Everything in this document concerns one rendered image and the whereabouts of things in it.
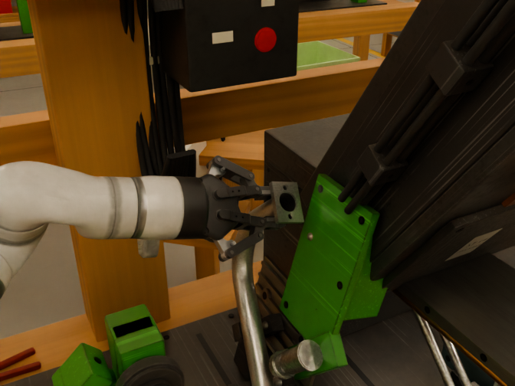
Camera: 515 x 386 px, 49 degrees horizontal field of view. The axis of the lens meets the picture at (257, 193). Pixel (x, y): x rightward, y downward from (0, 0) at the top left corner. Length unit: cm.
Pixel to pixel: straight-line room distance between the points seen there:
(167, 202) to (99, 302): 42
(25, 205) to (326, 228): 35
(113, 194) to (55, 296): 209
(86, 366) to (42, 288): 211
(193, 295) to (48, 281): 169
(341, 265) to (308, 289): 8
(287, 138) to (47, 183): 44
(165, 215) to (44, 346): 53
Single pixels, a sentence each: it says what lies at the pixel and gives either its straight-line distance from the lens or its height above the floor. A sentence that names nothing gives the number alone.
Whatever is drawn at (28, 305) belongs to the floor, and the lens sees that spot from 268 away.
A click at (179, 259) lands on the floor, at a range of 279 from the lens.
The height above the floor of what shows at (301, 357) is 109.
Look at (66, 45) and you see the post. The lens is 84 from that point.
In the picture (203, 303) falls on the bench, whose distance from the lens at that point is 113.
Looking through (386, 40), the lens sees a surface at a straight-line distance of 621.
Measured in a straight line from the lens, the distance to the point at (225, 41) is 79.
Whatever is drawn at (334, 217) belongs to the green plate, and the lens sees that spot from 71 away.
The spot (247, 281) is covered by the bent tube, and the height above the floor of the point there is 110.
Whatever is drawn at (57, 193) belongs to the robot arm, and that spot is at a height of 133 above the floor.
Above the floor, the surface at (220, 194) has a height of 127.
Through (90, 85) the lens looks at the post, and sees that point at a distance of 85.
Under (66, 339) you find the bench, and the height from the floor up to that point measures 88.
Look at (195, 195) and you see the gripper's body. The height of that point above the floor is 129.
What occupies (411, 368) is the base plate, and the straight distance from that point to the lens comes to 101.
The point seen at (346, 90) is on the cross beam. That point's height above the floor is 123.
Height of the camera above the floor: 160
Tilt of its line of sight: 29 degrees down
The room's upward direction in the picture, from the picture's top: straight up
